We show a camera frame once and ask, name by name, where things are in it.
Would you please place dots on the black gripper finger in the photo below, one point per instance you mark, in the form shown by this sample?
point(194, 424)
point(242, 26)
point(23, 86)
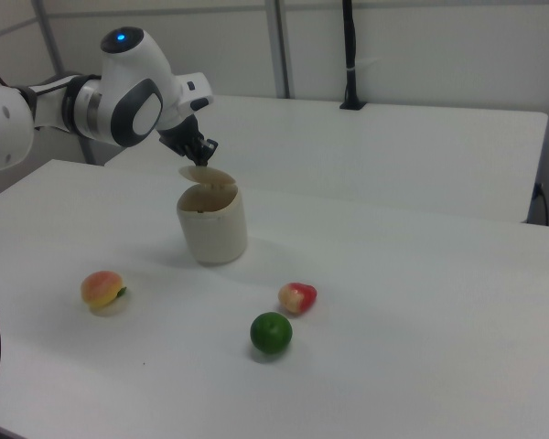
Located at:
point(201, 159)
point(212, 147)

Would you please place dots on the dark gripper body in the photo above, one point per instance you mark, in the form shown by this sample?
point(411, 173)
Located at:
point(180, 135)

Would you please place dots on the cream garbage bin lid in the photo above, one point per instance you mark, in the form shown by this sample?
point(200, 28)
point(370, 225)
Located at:
point(208, 175)

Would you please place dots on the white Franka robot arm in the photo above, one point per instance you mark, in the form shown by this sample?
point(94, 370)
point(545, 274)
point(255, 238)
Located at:
point(128, 73)

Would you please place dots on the cream garbage bin body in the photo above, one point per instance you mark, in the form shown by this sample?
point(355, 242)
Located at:
point(215, 233)

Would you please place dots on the adjacent white table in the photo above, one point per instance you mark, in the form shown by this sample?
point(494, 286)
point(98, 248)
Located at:
point(370, 151)

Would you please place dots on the orange toy peach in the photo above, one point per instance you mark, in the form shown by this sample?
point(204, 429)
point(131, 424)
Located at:
point(101, 288)

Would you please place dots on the black pole with clamp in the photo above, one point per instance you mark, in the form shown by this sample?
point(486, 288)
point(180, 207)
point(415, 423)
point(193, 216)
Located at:
point(350, 55)

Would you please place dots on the red toy strawberry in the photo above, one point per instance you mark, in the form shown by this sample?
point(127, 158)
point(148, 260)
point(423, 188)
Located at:
point(298, 297)

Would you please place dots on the green toy lime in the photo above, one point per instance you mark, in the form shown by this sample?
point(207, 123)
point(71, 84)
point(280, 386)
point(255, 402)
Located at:
point(271, 339)

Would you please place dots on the grey partition post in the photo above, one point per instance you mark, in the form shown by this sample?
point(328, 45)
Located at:
point(279, 46)

